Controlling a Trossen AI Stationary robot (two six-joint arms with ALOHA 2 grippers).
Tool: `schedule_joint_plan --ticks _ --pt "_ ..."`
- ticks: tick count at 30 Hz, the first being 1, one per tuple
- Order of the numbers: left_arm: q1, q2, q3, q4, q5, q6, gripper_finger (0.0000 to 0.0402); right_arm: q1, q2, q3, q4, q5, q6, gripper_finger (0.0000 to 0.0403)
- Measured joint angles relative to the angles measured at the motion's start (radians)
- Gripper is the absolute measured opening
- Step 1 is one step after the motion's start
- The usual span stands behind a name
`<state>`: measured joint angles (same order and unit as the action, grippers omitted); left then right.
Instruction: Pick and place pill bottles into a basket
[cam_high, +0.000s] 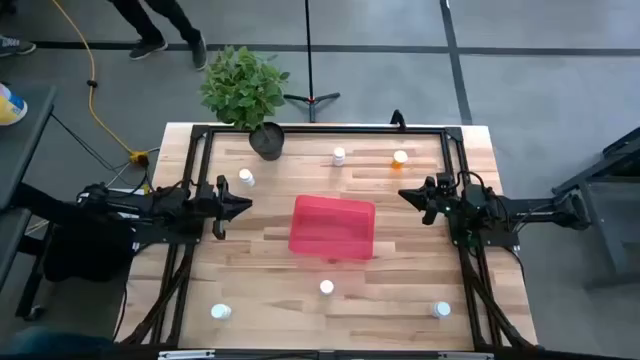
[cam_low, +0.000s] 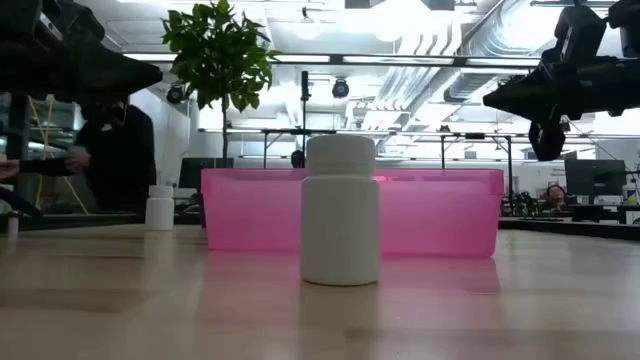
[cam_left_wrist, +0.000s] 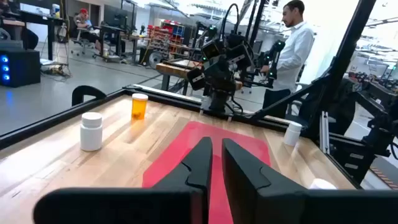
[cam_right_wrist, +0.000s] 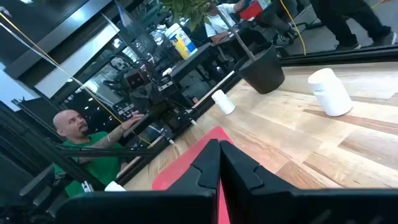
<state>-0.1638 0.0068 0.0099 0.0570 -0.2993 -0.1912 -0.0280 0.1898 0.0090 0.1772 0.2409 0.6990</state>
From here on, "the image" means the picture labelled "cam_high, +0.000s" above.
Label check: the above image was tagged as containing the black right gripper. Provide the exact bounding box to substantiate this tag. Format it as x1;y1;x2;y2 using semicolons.
398;175;466;226

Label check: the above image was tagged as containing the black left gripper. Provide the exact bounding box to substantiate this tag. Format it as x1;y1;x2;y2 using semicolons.
192;174;254;240

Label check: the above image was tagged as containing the pink translucent plastic basket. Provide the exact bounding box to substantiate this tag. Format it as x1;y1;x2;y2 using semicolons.
287;193;377;262

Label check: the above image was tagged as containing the green potted plant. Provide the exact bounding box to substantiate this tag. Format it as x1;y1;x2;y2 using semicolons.
198;44;291;162

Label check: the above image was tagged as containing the black equipment box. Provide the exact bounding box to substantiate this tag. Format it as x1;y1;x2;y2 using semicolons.
42;219;139;284

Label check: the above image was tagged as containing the black tripod stand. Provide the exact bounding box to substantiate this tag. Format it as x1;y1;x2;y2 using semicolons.
282;0;342;124

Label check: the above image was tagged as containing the dark metal cart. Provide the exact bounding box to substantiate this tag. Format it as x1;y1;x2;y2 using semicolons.
549;127;640;291

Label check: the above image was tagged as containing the grey side table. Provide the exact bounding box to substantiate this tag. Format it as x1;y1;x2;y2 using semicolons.
0;84;59;322

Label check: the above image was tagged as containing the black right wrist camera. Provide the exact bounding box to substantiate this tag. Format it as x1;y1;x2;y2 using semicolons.
436;172;457;199

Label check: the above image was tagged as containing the black aluminium table frame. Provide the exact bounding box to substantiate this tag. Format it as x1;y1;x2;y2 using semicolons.
119;123;536;351

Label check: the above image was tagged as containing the yellow extension cable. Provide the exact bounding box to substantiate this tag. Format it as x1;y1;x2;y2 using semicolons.
49;0;151;167

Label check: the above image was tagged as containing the silver metal bracket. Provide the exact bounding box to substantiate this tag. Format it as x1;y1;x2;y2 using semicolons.
438;351;495;360
158;349;216;360

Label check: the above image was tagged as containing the thin black cable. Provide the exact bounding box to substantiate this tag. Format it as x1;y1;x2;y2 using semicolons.
49;112;151;194

